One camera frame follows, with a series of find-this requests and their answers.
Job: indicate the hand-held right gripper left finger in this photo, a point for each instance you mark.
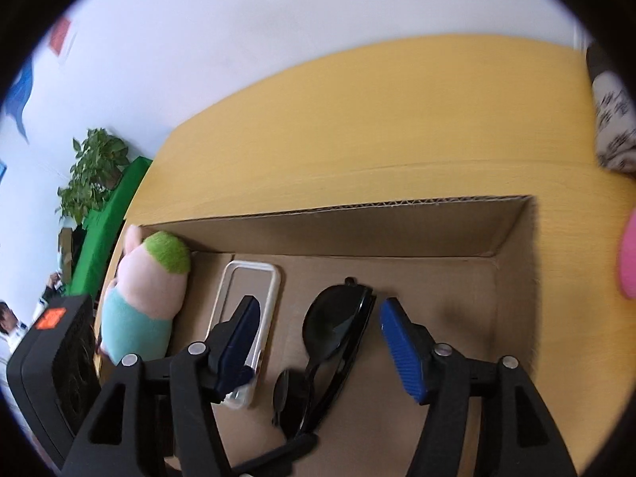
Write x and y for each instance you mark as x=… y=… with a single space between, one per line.
x=243 y=330

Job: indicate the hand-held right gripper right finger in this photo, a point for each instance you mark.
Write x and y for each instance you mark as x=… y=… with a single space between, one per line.
x=402 y=350

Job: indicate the clear phone case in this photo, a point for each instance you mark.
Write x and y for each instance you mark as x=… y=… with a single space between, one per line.
x=273 y=298

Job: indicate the black sunglasses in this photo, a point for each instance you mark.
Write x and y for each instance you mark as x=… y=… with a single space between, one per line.
x=333 y=323

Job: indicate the pink pig plush toy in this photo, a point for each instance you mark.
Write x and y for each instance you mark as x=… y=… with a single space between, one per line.
x=149 y=278

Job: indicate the brown cardboard box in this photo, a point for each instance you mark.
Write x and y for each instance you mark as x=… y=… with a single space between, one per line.
x=397 y=231

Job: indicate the green board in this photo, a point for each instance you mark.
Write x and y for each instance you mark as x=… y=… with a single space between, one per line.
x=107 y=223

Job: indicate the potted green plant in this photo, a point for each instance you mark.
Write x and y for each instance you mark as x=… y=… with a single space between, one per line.
x=94 y=164

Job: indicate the pink plush item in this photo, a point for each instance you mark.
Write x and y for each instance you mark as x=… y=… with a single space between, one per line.
x=628 y=258

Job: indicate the beige printed tote bag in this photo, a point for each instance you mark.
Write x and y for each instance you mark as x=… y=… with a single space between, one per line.
x=613 y=119

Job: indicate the blue wall poster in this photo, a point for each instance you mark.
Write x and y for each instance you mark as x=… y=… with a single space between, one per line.
x=20 y=99

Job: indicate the red wall poster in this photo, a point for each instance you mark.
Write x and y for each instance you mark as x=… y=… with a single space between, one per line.
x=60 y=37

